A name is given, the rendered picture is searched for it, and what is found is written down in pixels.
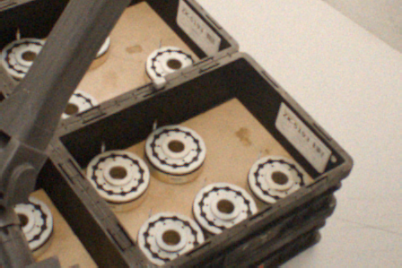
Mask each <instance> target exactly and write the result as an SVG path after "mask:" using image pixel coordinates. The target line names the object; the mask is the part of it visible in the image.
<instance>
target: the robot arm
mask: <svg viewBox="0 0 402 268"><path fill-rule="evenodd" d="M131 1H132V0H71V2H70V3H69V5H68V6H67V8H66V9H65V11H64V13H63V14H62V16H61V17H60V19H59V21H58V22H57V24H56V26H55V28H54V29H53V30H52V32H51V33H50V35H49V36H48V39H47V40H46V42H45V43H44V45H43V47H42V48H41V50H40V52H39V53H38V54H37V56H36V58H35V59H34V61H33V62H32V64H31V66H30V68H29V69H28V71H27V73H26V74H25V75H24V76H23V78H22V79H21V81H20V82H19V84H18V85H17V86H16V87H15V89H14V90H13V91H12V93H11V94H10V95H9V96H8V97H7V99H5V100H3V101H2V103H1V104H0V268H62V266H61V262H60V260H59V258H58V256H57V255H52V256H50V257H47V258H45V259H42V260H40V261H37V262H36V259H35V258H34V255H33V253H32V251H31V247H30V245H29V242H28V240H27V238H26V237H25V234H24V232H23V229H22V226H20V225H21V223H20V221H19V219H18V216H17V214H16V211H15V209H14V206H16V205H20V204H24V203H28V202H29V199H30V195H31V193H33V191H34V187H35V184H36V179H37V175H38V174H39V172H40V170H41V168H42V167H43V165H44V163H45V162H46V160H47V158H48V156H49V155H48V154H46V153H45V151H46V150H47V148H48V147H49V145H50V143H51V142H52V140H53V139H54V137H55V135H56V133H57V127H58V124H59V122H60V120H61V117H62V116H63V114H64V112H65V108H66V105H67V103H68V102H69V100H70V99H71V97H72V96H73V94H74V92H75V90H76V88H77V87H78V85H79V84H80V82H81V80H82V79H83V77H84V76H85V74H86V73H87V71H88V69H89V68H90V66H91V64H92V62H93V60H94V59H95V57H96V56H97V55H98V53H99V52H100V50H101V48H102V46H103V45H104V43H105V41H106V40H107V38H108V36H109V35H110V33H111V32H112V30H113V29H114V27H115V25H116V24H117V22H118V20H119V18H120V17H121V15H122V13H123V12H124V11H125V9H126V8H127V6H128V4H130V2H131ZM19 226H20V227H19Z"/></svg>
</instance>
